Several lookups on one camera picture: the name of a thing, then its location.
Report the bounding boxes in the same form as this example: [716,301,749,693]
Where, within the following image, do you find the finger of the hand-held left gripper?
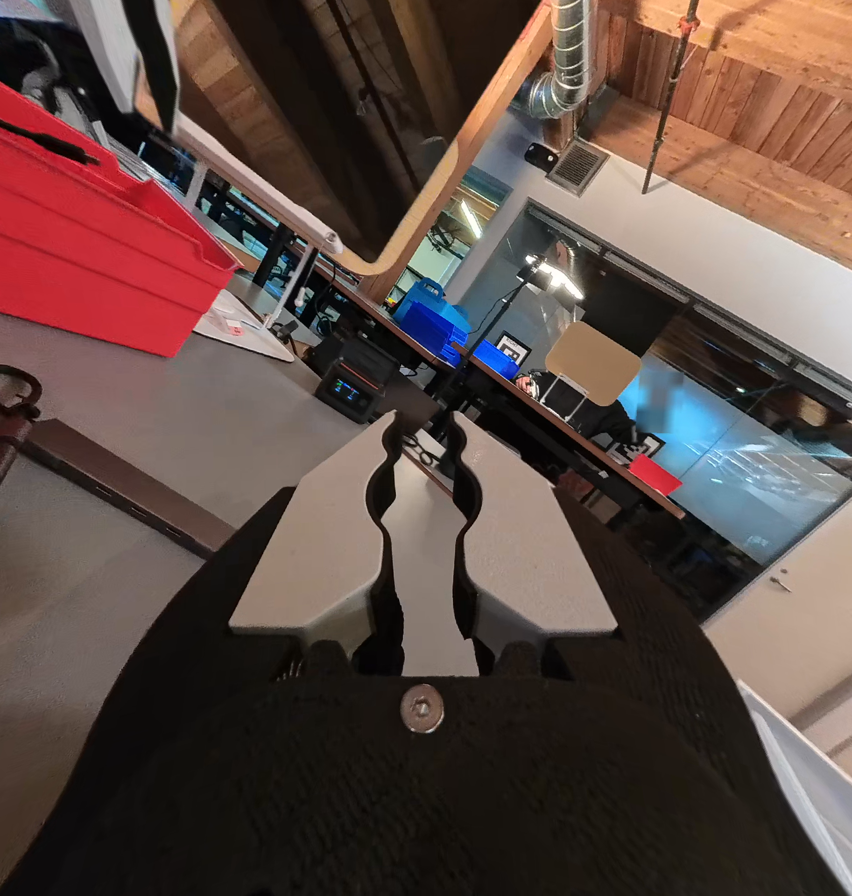
[67,0,183,135]

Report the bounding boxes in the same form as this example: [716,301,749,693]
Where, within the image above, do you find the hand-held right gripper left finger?
[227,410,407,660]

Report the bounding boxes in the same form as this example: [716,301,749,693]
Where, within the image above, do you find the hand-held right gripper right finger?
[447,410,620,660]

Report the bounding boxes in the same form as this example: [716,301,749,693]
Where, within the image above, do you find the grey usb hub with cable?
[0,364,239,562]

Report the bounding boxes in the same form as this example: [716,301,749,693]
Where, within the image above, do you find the red plastic bin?
[0,66,242,359]
[627,454,683,499]

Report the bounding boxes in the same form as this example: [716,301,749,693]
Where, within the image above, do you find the clear plastic bin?
[736,678,852,896]

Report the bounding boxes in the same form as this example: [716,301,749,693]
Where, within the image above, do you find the long wooden desk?
[286,238,687,520]

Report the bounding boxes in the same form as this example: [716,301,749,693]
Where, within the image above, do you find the small display device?
[314,359,386,426]

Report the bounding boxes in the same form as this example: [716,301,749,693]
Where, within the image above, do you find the tan rounded panel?
[543,319,644,408]

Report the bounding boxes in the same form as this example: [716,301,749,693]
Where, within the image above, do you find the flat blue bin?
[470,339,522,380]

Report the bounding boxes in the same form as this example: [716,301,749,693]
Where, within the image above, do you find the frosted glass partition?
[452,198,852,625]

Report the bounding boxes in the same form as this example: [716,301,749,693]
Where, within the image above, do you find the black light stand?
[431,254,561,436]

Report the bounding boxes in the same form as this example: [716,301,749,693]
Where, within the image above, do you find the white sheet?
[190,289,298,365]

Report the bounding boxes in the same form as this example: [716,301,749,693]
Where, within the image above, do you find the stack of blue bins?
[393,277,470,366]

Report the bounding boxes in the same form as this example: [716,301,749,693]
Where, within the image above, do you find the white double door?
[704,490,852,725]

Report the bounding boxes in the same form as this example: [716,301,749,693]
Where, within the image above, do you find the hanging metal rod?
[640,0,701,197]

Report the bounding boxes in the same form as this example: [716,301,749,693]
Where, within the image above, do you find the black power cord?
[400,433,445,471]

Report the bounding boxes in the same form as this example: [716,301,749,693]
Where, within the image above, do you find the wall air vent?
[543,135,610,198]

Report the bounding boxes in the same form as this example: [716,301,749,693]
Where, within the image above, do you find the silver air duct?
[512,0,599,121]

